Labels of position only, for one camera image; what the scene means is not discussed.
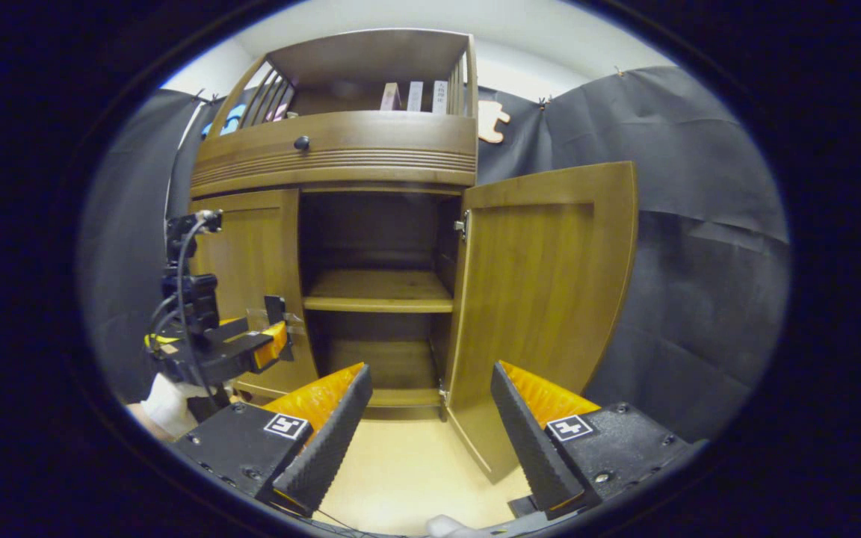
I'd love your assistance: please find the wooden drawer with black knob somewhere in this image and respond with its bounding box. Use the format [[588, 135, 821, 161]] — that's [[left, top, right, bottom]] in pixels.
[[191, 111, 478, 197]]

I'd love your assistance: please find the black backdrop cloth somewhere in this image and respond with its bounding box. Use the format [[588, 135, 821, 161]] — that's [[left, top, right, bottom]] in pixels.
[[79, 66, 791, 442]]

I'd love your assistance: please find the wooden double-door shoe cabinet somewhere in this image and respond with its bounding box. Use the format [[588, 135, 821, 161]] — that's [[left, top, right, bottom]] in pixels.
[[190, 28, 480, 410]]

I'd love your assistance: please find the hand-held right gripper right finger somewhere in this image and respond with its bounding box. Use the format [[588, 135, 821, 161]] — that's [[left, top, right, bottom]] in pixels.
[[490, 361, 706, 522]]

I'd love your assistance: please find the wooden shoe cabinet door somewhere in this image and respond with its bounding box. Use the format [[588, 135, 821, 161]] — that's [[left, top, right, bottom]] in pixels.
[[190, 188, 319, 401], [442, 161, 639, 484]]

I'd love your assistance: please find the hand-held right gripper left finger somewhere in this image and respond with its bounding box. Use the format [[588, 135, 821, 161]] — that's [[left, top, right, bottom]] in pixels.
[[169, 362, 374, 518]]

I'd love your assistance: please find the wooden inner shelf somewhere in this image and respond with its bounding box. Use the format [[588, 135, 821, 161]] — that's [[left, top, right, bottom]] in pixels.
[[302, 269, 455, 313]]

